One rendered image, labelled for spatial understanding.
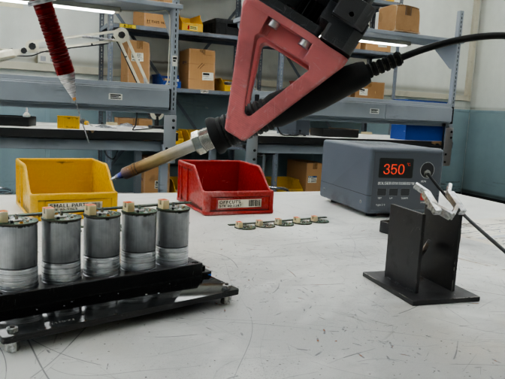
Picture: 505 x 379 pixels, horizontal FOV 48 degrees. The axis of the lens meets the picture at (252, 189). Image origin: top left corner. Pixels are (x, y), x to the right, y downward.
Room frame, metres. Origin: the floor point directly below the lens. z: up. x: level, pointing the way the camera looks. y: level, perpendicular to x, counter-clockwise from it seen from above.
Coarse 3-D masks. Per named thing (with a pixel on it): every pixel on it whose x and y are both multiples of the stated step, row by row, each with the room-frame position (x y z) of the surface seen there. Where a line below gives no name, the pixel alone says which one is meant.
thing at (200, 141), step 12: (192, 132) 0.36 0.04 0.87; (204, 132) 0.36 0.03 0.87; (180, 144) 0.36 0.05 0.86; (192, 144) 0.36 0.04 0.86; (204, 144) 0.35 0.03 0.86; (156, 156) 0.36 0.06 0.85; (168, 156) 0.36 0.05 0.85; (180, 156) 0.36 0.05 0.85; (132, 168) 0.36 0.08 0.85; (144, 168) 0.36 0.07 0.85
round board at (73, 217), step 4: (68, 216) 0.36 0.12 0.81; (72, 216) 0.36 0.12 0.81; (76, 216) 0.36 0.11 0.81; (80, 216) 0.36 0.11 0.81; (44, 220) 0.35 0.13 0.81; (48, 220) 0.34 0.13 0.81; (52, 220) 0.34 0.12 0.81; (56, 220) 0.34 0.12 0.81; (60, 220) 0.34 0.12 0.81; (64, 220) 0.35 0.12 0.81; (68, 220) 0.35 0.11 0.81; (72, 220) 0.35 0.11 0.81; (76, 220) 0.35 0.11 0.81
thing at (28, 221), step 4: (8, 216) 0.34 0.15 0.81; (8, 220) 0.33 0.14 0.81; (12, 220) 0.33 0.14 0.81; (24, 220) 0.34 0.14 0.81; (28, 220) 0.34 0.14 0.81; (32, 220) 0.34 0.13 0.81; (36, 220) 0.34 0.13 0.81; (0, 224) 0.33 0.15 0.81; (4, 224) 0.33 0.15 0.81; (8, 224) 0.33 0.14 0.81; (12, 224) 0.33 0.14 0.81; (16, 224) 0.33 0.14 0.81; (20, 224) 0.33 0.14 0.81; (24, 224) 0.33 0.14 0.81; (28, 224) 0.33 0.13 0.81; (32, 224) 0.33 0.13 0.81
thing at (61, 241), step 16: (48, 224) 0.35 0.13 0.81; (64, 224) 0.35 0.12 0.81; (80, 224) 0.36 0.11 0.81; (48, 240) 0.35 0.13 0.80; (64, 240) 0.35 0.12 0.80; (80, 240) 0.36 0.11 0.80; (48, 256) 0.35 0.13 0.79; (64, 256) 0.35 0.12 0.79; (48, 272) 0.34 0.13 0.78; (64, 272) 0.35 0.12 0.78; (80, 272) 0.36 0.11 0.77
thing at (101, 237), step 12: (84, 228) 0.37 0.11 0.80; (96, 228) 0.36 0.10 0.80; (108, 228) 0.36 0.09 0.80; (84, 240) 0.37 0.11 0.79; (96, 240) 0.36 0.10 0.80; (108, 240) 0.36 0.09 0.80; (84, 252) 0.37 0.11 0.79; (96, 252) 0.36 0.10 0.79; (108, 252) 0.36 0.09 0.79; (84, 264) 0.37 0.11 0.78; (96, 264) 0.36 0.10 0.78; (108, 264) 0.36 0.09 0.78; (96, 276) 0.36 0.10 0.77; (108, 276) 0.37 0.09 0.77
